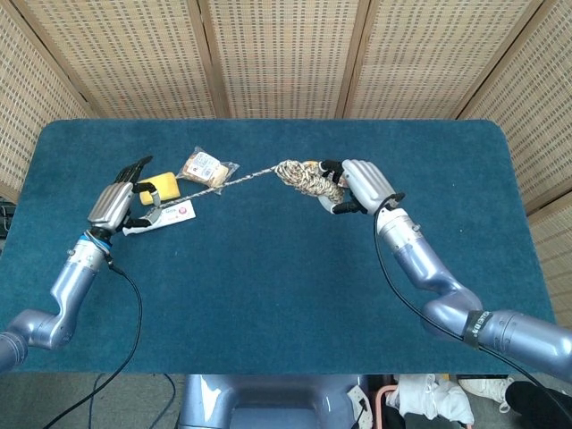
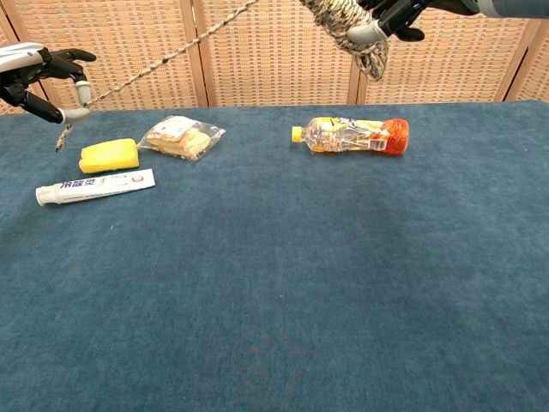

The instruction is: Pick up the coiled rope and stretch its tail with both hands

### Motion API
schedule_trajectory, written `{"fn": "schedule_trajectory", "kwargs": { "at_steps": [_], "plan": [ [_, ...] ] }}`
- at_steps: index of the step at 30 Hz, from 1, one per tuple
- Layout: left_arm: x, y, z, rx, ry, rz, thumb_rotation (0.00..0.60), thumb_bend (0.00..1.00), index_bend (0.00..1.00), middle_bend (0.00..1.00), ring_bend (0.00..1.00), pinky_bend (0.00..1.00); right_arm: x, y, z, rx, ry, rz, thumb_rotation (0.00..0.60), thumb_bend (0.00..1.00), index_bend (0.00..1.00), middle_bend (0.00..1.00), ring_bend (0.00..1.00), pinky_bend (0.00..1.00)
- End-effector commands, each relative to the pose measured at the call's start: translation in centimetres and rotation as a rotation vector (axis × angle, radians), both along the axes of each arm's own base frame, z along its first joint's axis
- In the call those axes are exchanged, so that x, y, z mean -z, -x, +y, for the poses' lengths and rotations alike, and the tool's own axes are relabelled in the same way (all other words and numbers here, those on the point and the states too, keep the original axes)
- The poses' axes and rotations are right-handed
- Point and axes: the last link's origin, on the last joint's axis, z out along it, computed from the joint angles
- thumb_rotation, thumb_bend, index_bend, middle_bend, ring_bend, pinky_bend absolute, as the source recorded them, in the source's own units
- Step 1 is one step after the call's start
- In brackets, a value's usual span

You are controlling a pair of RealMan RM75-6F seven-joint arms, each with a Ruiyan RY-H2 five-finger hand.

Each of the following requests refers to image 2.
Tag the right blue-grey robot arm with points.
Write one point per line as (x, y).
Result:
(514, 6)

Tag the blue carpet table cover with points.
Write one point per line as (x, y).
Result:
(274, 266)

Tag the woven bamboo screen panel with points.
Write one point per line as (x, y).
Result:
(450, 64)
(13, 110)
(141, 34)
(538, 64)
(274, 64)

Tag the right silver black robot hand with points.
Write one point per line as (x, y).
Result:
(399, 17)

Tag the white toothpaste tube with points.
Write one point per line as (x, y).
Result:
(94, 186)

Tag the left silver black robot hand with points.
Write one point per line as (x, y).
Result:
(21, 58)

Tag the clear bag of bread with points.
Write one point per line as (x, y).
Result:
(180, 137)

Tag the plastic bottle with yellow cap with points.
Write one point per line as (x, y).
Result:
(347, 135)

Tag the yellow sponge block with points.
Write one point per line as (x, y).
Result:
(109, 154)

